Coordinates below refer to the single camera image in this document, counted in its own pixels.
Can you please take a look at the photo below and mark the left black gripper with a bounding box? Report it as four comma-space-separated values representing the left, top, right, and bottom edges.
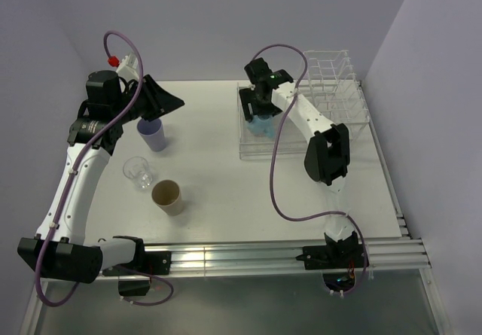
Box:
111, 75, 184, 125

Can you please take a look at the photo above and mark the light blue mug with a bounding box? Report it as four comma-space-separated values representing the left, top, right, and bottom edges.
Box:
246, 115, 275, 139

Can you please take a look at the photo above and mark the purple plastic cup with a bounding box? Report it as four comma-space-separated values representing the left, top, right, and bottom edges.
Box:
136, 118, 167, 152

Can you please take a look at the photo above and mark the clear glass near left arm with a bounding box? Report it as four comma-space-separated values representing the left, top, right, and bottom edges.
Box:
123, 157, 153, 189

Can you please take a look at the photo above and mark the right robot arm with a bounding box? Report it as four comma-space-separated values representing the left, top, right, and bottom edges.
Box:
239, 58, 369, 276

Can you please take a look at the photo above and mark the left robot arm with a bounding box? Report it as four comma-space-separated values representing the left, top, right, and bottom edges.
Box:
17, 70, 185, 284

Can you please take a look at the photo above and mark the beige paper cup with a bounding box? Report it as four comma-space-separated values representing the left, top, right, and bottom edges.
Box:
151, 180, 184, 216

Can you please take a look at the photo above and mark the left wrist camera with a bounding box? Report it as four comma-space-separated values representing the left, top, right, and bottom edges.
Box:
108, 52, 139, 81

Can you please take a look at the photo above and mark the white wire dish rack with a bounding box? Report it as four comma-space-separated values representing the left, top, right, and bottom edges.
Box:
238, 50, 370, 160

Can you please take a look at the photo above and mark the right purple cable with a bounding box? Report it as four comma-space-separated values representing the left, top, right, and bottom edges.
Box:
251, 44, 368, 276

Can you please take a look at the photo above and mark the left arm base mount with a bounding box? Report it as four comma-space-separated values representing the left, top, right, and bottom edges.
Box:
102, 251, 172, 276

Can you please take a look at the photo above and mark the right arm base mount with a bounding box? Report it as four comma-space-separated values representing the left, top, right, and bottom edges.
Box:
295, 244, 370, 270

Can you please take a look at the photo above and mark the aluminium rail frame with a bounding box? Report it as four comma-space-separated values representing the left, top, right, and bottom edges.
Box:
37, 236, 432, 282

